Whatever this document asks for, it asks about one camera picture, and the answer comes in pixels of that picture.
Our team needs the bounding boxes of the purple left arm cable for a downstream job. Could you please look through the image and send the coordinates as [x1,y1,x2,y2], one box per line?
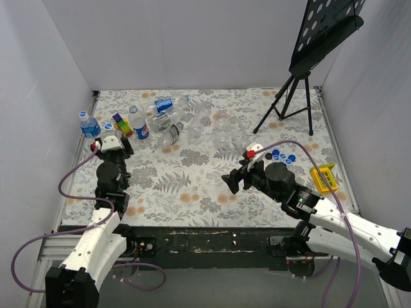
[11,150,167,293]

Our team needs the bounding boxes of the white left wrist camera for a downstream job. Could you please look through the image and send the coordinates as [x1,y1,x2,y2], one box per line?
[90,135,124,153]

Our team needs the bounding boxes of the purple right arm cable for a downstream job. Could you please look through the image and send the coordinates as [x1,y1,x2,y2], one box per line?
[253,140,362,308]

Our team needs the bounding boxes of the black music stand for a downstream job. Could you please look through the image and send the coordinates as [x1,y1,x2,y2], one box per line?
[253,0,365,136]

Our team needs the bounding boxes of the colourful toy block car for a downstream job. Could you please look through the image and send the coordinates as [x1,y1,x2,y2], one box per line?
[112,113,133,137]

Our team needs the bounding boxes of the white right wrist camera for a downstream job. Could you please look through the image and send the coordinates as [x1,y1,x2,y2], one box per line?
[243,141,265,171]

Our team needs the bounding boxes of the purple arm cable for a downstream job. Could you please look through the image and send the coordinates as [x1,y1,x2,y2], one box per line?
[11,150,167,293]
[253,140,362,308]

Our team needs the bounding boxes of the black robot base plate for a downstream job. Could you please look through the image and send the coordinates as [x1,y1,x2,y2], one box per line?
[115,224,328,271]

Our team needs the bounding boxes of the Pocari Sweat plastic bottle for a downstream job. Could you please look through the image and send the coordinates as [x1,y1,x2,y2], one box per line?
[80,117,101,139]

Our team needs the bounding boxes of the small labelled clear bottle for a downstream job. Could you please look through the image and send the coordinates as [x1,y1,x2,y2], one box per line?
[147,107,186,132]

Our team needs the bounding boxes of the yellow green toy blocks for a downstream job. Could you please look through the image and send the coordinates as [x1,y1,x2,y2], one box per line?
[310,163,338,194]

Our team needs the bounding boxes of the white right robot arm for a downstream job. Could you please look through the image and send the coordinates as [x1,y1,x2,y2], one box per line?
[222,160,410,292]

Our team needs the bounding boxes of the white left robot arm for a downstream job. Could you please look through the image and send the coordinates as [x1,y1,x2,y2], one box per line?
[45,135,137,307]

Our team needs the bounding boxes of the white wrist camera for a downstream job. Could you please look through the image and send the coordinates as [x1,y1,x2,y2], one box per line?
[90,135,124,153]
[243,141,265,171]

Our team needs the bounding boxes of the tall clear plastic bottle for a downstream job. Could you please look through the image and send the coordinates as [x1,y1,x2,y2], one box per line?
[188,101,213,138]

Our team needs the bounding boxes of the Pepsi plastic bottle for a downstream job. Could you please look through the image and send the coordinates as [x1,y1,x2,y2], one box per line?
[128,105,150,140]
[144,95,190,116]

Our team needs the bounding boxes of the clear bottle black label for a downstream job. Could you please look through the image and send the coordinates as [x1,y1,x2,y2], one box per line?
[157,121,184,150]

